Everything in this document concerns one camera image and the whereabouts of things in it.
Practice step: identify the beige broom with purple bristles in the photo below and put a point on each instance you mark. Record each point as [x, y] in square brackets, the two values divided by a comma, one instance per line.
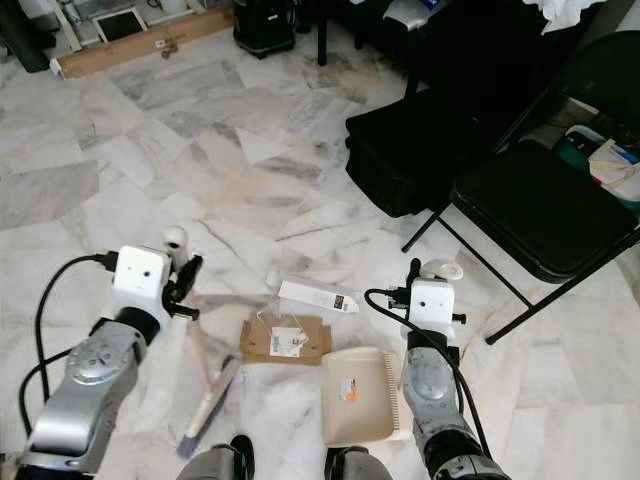
[215, 395]

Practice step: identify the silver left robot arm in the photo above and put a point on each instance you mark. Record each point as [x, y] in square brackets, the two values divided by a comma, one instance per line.
[90, 385]

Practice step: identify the flat brown cardboard sheet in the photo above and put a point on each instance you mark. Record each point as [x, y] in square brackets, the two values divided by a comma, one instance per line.
[255, 340]

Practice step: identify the white tube package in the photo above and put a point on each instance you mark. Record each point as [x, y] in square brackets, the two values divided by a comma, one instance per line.
[315, 294]

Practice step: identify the black soft suitcase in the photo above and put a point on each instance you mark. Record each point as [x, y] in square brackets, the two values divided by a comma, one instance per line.
[410, 155]

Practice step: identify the black folding chair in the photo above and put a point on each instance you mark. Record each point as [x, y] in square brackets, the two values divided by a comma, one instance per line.
[545, 210]

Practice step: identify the left robot leg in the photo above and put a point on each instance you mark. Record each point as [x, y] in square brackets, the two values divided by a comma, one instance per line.
[232, 460]

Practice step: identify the robot leg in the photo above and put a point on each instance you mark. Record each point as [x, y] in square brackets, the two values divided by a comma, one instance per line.
[350, 463]
[232, 460]

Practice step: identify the right robot leg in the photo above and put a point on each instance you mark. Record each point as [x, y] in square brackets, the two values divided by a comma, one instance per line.
[350, 463]

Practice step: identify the green and white bag clutter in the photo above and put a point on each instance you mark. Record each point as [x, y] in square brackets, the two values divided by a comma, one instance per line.
[610, 165]

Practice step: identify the long wooden plank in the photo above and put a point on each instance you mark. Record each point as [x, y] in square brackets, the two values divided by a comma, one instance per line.
[140, 45]

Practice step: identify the white-framed dark tablet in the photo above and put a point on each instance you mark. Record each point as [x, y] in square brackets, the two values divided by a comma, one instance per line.
[120, 25]

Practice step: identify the black cylindrical bin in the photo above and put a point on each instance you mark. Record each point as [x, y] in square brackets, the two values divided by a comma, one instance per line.
[265, 27]

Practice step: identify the grey rounded appliance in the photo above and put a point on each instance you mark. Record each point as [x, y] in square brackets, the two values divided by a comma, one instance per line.
[412, 12]

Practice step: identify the white metal rack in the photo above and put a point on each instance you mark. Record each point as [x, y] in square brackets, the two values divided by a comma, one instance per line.
[72, 15]

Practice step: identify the black rolled tube bag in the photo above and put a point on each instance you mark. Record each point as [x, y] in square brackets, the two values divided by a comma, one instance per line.
[22, 35]

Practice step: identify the white crumpled cloth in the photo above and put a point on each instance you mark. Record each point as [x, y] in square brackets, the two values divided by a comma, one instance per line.
[565, 10]

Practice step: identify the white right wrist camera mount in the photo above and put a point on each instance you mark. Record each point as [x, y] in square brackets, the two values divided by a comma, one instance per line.
[433, 305]

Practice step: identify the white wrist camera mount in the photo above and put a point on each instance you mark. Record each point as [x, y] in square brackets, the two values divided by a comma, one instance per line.
[140, 280]
[433, 305]

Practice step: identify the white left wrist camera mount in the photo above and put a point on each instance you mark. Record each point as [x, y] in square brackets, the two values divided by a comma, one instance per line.
[140, 280]

